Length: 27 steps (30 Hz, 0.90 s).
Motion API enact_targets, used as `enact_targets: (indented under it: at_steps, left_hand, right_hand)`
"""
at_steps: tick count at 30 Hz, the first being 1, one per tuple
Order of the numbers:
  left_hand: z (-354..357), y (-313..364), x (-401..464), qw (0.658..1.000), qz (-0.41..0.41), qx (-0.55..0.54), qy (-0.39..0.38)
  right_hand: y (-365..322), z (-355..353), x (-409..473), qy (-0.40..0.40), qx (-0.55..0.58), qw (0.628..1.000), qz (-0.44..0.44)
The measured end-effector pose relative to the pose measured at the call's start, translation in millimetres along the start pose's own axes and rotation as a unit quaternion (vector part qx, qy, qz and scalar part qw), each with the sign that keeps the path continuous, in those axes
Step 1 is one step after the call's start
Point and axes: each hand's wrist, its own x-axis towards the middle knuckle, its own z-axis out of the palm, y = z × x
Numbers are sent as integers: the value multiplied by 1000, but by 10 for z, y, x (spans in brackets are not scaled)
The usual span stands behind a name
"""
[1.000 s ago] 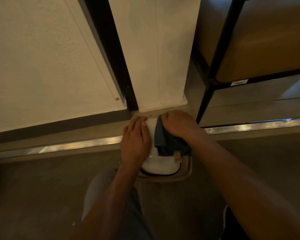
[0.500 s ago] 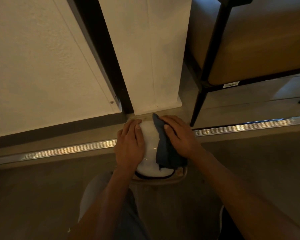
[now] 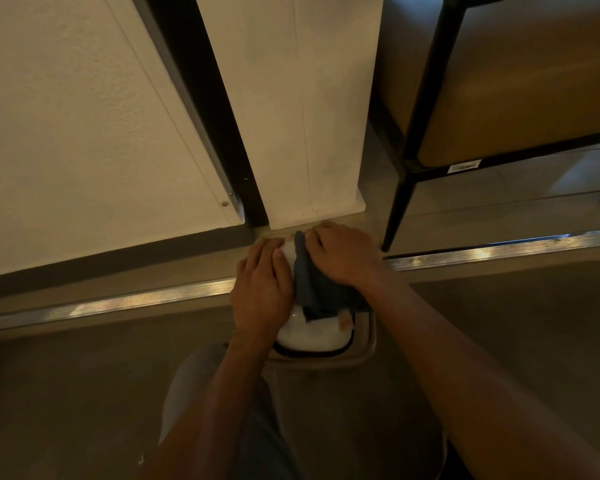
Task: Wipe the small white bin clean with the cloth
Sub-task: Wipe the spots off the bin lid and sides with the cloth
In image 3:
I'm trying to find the person's right hand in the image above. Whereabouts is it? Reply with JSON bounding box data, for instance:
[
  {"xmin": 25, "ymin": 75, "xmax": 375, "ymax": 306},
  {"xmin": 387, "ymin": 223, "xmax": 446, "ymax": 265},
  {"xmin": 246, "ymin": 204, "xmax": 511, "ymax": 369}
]
[{"xmin": 303, "ymin": 220, "xmax": 389, "ymax": 295}]

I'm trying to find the person's left hand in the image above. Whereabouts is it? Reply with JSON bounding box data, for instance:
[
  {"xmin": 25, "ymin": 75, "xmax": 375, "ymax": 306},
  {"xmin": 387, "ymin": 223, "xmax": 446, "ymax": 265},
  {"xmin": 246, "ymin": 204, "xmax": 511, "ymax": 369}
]
[{"xmin": 229, "ymin": 237, "xmax": 296, "ymax": 348}]

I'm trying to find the dark blue cloth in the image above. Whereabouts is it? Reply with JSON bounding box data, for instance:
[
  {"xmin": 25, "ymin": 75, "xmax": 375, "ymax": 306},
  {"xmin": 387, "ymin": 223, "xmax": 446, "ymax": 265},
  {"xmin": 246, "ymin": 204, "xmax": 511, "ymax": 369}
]
[{"xmin": 292, "ymin": 230, "xmax": 372, "ymax": 323}]

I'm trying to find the person's right forearm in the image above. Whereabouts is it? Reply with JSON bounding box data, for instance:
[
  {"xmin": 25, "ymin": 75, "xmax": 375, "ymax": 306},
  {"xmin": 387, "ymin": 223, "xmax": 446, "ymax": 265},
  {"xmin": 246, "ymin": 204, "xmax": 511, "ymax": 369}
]
[{"xmin": 365, "ymin": 272, "xmax": 600, "ymax": 480}]

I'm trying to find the person's left forearm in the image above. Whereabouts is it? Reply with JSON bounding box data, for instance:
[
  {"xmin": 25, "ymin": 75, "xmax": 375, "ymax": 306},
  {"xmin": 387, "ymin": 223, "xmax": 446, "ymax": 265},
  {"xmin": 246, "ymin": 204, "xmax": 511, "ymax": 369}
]
[{"xmin": 142, "ymin": 332, "xmax": 276, "ymax": 480}]

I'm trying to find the metal floor threshold strip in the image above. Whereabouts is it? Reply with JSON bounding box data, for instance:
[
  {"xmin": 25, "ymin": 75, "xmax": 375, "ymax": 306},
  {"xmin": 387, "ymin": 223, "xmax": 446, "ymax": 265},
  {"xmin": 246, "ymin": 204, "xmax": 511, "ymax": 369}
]
[{"xmin": 0, "ymin": 227, "xmax": 600, "ymax": 334}]

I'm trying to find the white sticker label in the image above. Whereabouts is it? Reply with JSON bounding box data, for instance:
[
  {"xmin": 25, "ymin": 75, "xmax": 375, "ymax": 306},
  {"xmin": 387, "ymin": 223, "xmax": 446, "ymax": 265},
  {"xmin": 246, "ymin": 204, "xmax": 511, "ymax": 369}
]
[{"xmin": 446, "ymin": 159, "xmax": 483, "ymax": 175}]

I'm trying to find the grey baseboard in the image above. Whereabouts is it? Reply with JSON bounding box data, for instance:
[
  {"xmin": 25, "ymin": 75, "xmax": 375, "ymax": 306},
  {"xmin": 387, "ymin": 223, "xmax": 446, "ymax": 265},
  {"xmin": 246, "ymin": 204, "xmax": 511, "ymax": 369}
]
[{"xmin": 0, "ymin": 224, "xmax": 255, "ymax": 303}]

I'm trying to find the brown bench with sticker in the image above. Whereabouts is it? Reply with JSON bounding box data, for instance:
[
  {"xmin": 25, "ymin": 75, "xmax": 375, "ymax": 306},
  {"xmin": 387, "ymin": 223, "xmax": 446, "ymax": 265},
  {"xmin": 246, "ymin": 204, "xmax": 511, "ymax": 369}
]
[{"xmin": 369, "ymin": 0, "xmax": 600, "ymax": 253}]

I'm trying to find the black wall post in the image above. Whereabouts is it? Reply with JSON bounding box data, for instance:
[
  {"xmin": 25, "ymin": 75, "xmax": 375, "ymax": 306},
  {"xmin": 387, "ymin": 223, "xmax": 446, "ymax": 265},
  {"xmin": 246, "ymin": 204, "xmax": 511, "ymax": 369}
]
[{"xmin": 129, "ymin": 0, "xmax": 270, "ymax": 228}]

